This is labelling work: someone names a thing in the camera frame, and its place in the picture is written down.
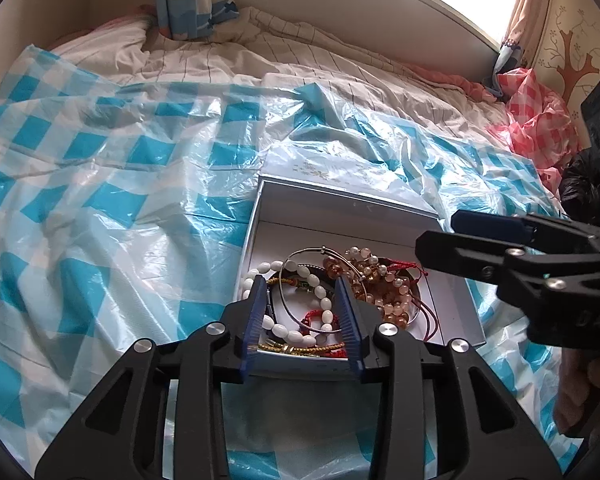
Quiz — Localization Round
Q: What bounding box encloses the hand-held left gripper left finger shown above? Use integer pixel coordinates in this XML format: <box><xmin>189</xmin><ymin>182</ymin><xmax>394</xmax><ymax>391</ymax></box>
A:
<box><xmin>34</xmin><ymin>276</ymin><xmax>270</xmax><ymax>480</ymax></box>

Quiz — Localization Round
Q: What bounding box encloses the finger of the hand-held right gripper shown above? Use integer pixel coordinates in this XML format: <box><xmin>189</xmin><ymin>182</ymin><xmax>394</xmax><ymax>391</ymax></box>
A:
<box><xmin>451</xmin><ymin>209</ymin><xmax>600</xmax><ymax>256</ymax></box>
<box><xmin>414</xmin><ymin>229</ymin><xmax>600</xmax><ymax>306</ymax></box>

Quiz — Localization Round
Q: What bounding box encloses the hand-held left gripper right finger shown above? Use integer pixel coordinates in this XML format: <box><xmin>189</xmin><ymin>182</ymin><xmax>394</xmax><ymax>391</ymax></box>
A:
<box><xmin>332</xmin><ymin>276</ymin><xmax>563</xmax><ymax>480</ymax></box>

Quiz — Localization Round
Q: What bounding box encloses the white bead bracelet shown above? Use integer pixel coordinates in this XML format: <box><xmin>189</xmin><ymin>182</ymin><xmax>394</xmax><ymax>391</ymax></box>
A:
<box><xmin>241</xmin><ymin>259</ymin><xmax>338</xmax><ymax>347</ymax></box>

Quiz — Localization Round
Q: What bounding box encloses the red beaded cord bracelet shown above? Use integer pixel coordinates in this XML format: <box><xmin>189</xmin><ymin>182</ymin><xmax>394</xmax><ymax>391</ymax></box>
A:
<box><xmin>300</xmin><ymin>310</ymin><xmax>348</xmax><ymax>360</ymax></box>

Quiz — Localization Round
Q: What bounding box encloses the red cord necklace orange pendant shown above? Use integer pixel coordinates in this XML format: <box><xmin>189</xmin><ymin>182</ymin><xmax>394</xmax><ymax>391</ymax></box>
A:
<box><xmin>375</xmin><ymin>259</ymin><xmax>443</xmax><ymax>345</ymax></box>

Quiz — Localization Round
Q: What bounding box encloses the gold braided bracelet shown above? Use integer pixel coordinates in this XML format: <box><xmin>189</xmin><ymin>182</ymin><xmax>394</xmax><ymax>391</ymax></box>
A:
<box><xmin>257</xmin><ymin>339</ymin><xmax>348</xmax><ymax>357</ymax></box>

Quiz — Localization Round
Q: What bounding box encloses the white jewelry box tray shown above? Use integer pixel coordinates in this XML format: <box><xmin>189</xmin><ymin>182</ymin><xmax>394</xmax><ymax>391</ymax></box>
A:
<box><xmin>235</xmin><ymin>175</ymin><xmax>487</xmax><ymax>383</ymax></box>

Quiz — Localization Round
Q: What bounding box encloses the person's right hand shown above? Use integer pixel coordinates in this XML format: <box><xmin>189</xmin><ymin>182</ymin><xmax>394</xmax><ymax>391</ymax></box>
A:
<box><xmin>552</xmin><ymin>344</ymin><xmax>600</xmax><ymax>438</ymax></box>

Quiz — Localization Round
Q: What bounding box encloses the dark cloth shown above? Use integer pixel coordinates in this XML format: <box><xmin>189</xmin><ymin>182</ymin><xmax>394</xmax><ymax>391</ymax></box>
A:
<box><xmin>559</xmin><ymin>152</ymin><xmax>600</xmax><ymax>221</ymax></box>

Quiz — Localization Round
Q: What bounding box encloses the pink checked plastic bag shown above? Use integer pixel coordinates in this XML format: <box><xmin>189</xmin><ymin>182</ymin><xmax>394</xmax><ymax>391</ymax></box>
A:
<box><xmin>485</xmin><ymin>67</ymin><xmax>586</xmax><ymax>191</ymax></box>

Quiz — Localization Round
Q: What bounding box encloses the pink blanket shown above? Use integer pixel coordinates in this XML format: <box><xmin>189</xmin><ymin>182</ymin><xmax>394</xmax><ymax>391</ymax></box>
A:
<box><xmin>405</xmin><ymin>62</ymin><xmax>503</xmax><ymax>106</ymax></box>

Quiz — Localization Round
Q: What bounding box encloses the white floral printed box cover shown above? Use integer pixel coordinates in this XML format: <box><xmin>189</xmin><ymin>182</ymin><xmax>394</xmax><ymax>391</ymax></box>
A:
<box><xmin>262</xmin><ymin>152</ymin><xmax>443</xmax><ymax>218</ymax></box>

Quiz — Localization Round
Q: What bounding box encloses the blue checked plastic sheet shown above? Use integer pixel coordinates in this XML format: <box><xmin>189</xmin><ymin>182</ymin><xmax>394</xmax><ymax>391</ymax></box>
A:
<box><xmin>0</xmin><ymin>42</ymin><xmax>596</xmax><ymax>480</ymax></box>

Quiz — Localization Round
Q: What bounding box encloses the pink curtain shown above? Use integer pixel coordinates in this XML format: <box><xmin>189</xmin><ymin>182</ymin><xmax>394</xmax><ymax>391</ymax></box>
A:
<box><xmin>480</xmin><ymin>0</ymin><xmax>556</xmax><ymax>98</ymax></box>

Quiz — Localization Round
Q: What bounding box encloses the striped cream bed sheet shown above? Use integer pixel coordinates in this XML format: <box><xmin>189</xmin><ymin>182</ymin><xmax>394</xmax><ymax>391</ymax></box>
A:
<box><xmin>45</xmin><ymin>5</ymin><xmax>511</xmax><ymax>161</ymax></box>

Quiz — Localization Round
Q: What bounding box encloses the blue whale print pillow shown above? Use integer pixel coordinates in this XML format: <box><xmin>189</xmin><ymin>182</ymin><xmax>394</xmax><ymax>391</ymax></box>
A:
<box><xmin>150</xmin><ymin>0</ymin><xmax>241</xmax><ymax>41</ymax></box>

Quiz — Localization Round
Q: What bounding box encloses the peach glass bead bracelet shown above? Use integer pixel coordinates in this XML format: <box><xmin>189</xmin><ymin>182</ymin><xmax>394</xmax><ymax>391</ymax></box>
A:
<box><xmin>360</xmin><ymin>275</ymin><xmax>415</xmax><ymax>332</ymax></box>

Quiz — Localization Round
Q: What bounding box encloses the pearl and amber bead bracelet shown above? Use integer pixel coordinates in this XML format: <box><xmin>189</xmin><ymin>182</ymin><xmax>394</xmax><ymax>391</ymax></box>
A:
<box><xmin>322</xmin><ymin>246</ymin><xmax>386</xmax><ymax>283</ymax></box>

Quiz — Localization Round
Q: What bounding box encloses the thin silver wire bangle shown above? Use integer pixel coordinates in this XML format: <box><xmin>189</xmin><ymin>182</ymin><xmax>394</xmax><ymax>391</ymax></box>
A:
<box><xmin>282</xmin><ymin>246</ymin><xmax>373</xmax><ymax>335</ymax></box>

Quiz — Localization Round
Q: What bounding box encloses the brown tree wall sticker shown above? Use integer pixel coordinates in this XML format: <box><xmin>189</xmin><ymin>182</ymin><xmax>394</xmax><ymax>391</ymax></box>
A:
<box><xmin>540</xmin><ymin>5</ymin><xmax>600</xmax><ymax>121</ymax></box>

